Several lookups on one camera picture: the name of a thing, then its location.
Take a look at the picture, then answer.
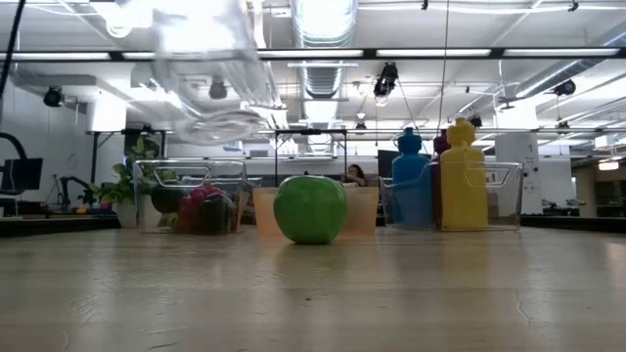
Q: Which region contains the black aluminium table frame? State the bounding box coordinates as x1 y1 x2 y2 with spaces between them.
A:
0 213 626 240

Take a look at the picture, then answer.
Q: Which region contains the blue squeeze bottle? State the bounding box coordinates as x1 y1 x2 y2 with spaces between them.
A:
390 127 434 230

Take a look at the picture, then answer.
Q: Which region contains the green toy apple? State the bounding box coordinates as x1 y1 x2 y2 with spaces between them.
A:
273 174 349 245

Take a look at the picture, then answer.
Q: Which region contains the orange plastic bin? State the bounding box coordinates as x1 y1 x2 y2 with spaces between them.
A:
251 186 380 242

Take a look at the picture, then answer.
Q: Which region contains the black background machine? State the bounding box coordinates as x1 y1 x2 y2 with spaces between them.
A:
0 131 44 196

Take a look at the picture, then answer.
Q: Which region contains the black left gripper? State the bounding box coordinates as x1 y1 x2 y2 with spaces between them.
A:
149 0 265 116

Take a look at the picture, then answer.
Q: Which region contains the red toy grape bunch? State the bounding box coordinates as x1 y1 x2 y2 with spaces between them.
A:
175 181 236 235

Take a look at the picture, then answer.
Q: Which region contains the person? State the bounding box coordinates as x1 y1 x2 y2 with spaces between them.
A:
344 163 369 188

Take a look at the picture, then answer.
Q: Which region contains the green potted plant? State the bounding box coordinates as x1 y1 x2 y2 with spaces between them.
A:
90 136 182 229

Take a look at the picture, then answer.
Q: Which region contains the yellow squeeze bottle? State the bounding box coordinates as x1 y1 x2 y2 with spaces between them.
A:
439 116 489 231

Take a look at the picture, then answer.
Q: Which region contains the clear plastic bin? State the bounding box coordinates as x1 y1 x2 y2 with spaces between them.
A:
380 160 524 232
131 158 248 234

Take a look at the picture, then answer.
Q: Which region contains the magenta squeeze bottle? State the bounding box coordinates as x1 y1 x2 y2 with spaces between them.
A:
429 129 454 229

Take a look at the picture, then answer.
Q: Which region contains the black background monitor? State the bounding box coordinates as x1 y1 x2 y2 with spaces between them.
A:
377 150 395 178

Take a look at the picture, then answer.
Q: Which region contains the dark brown round fruit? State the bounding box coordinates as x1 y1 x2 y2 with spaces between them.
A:
198 195 234 234
150 185 185 215

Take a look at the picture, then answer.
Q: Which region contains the black overhead light beam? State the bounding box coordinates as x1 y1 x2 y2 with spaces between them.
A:
0 47 626 61

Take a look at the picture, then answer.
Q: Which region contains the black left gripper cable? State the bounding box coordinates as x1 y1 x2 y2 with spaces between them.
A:
0 0 26 102

